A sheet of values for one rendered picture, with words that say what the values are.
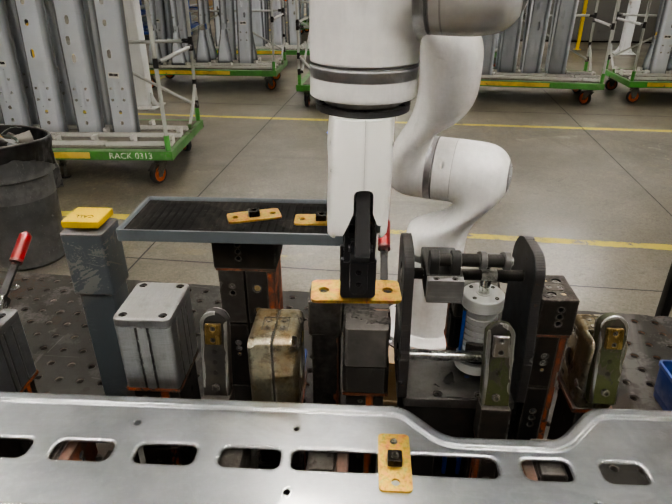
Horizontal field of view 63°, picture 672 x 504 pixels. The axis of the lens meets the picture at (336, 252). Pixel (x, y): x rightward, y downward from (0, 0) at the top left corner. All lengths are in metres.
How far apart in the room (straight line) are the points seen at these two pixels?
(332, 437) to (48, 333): 1.00
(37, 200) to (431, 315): 2.60
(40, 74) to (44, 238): 1.93
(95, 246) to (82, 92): 4.06
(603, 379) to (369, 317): 0.33
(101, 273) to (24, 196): 2.39
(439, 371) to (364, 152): 0.52
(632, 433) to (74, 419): 0.71
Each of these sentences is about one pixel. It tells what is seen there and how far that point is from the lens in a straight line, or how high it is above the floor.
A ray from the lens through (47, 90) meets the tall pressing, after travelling 5.09.
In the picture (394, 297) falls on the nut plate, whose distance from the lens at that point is 0.52.
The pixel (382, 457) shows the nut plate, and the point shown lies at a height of 1.00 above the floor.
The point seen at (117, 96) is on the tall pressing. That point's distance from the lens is 4.87.
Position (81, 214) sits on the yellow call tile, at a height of 1.16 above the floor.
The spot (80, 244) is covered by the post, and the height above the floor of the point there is 1.12.
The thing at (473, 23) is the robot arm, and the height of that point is 1.48.
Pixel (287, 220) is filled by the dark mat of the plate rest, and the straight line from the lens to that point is 0.88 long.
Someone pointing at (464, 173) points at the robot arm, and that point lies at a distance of 1.02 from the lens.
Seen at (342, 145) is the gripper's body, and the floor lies 1.40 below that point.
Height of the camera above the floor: 1.52
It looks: 27 degrees down
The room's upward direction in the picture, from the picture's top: straight up
